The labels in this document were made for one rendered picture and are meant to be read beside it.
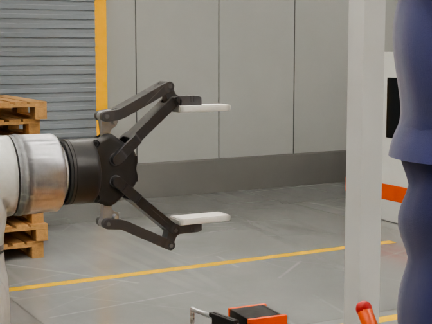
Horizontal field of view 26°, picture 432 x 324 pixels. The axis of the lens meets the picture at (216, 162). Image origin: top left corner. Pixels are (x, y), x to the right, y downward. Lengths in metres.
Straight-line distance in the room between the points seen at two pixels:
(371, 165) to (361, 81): 0.39
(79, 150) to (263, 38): 10.76
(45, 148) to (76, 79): 9.51
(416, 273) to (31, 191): 0.43
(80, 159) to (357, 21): 3.34
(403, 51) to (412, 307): 0.28
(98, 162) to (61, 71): 9.43
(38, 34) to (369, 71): 6.53
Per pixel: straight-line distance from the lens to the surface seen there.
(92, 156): 1.05
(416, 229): 1.04
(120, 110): 1.08
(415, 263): 1.07
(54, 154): 1.03
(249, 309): 1.66
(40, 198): 1.03
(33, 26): 10.38
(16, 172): 1.01
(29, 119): 7.84
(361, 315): 1.33
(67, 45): 10.50
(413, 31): 1.02
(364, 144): 4.31
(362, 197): 4.33
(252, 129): 11.73
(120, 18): 10.89
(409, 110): 1.04
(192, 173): 11.21
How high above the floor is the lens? 1.72
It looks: 7 degrees down
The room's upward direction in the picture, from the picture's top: straight up
